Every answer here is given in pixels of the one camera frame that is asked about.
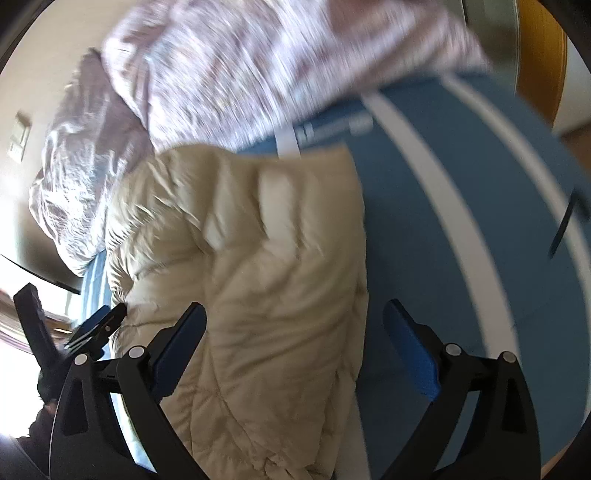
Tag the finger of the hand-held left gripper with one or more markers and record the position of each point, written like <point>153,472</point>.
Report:
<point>39,323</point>
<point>94,330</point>

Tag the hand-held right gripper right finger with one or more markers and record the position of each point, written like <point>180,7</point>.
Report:
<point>415,353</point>

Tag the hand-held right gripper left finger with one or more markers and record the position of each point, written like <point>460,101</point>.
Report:
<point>178,351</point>

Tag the beige puffer jacket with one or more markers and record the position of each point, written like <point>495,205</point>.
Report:
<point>258,286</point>

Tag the person's left forearm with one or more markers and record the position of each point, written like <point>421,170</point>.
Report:
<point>39,431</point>

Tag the blue white-striped bed sheet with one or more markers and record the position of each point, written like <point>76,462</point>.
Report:
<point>452,240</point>

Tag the pink floral duvet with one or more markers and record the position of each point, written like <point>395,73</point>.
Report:
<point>221,78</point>

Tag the yellow wooden cabinet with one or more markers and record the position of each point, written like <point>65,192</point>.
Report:
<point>540,46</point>

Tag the white wall light switch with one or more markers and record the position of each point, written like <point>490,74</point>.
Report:
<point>18,137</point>

